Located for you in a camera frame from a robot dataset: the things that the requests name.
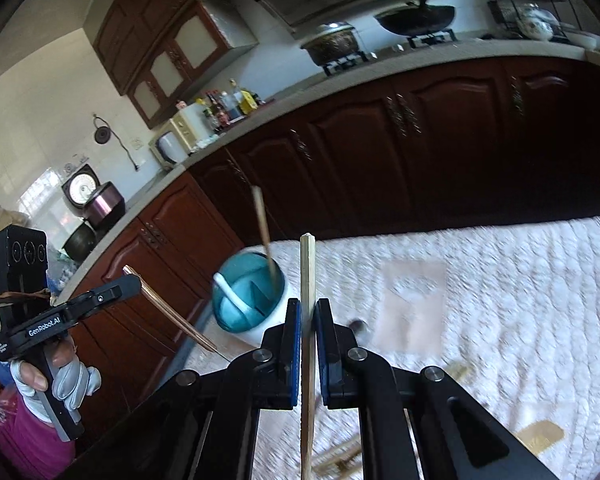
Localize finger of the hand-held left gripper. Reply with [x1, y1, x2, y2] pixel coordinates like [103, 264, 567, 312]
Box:
[67, 275, 142, 327]

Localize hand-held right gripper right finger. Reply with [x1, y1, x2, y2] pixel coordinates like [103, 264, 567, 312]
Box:
[315, 298, 563, 480]

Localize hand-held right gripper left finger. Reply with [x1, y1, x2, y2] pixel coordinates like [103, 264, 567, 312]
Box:
[70, 298, 302, 480]

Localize floral white utensil holder cup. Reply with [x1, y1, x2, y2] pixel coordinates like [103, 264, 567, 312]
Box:
[211, 251, 301, 348]

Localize dark brown chopstick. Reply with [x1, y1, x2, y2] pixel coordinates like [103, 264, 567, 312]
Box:
[122, 265, 221, 356]

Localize pale bamboo chopstick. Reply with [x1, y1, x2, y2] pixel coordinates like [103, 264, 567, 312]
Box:
[299, 232, 317, 480]

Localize tan wooden chopstick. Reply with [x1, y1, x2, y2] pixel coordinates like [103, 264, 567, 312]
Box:
[316, 436, 363, 466]
[322, 455, 365, 479]
[251, 185, 277, 278]

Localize person's left forearm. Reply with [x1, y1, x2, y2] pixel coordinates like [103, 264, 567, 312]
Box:
[0, 387, 77, 467]

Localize person's left hand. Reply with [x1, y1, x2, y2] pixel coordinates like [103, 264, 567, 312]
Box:
[10, 336, 102, 424]

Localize black cooking pot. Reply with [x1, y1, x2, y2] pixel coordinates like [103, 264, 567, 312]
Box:
[61, 221, 100, 262]

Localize white ceramic spoon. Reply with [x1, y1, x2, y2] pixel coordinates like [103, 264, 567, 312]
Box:
[213, 271, 263, 328]

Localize maroon rice cooker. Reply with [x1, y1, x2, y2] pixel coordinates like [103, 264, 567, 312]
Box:
[61, 164, 127, 227]

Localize white quilted tablecloth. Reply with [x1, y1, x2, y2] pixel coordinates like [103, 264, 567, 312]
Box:
[180, 215, 600, 480]

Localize cream countertop appliance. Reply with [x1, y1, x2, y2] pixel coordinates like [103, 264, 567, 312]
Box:
[169, 104, 217, 152]

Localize dark wooden lower cabinets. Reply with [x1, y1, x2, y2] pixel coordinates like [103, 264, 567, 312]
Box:
[65, 55, 600, 461]

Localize dark wooden cabinets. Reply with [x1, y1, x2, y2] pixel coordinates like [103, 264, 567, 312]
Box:
[92, 0, 261, 128]
[65, 55, 600, 461]

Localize group of condiment bottles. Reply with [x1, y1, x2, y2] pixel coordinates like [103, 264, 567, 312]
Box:
[200, 79, 262, 132]

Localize dark wooden upper cabinets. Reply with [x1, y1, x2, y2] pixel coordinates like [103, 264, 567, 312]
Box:
[92, 0, 261, 128]

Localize gas stove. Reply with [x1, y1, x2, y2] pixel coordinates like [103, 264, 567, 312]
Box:
[320, 29, 458, 77]

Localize clay pot with lid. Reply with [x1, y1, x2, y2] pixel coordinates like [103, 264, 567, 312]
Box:
[300, 21, 367, 67]

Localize black wok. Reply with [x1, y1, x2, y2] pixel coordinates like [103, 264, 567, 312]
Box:
[374, 0, 457, 37]

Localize floral ceramic teapot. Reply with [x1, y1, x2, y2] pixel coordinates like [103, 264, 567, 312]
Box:
[517, 4, 557, 42]

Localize black power cable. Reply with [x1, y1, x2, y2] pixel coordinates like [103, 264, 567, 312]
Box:
[110, 130, 141, 171]

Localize round dark wall hanger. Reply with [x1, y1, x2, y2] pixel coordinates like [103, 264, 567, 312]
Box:
[92, 115, 114, 145]

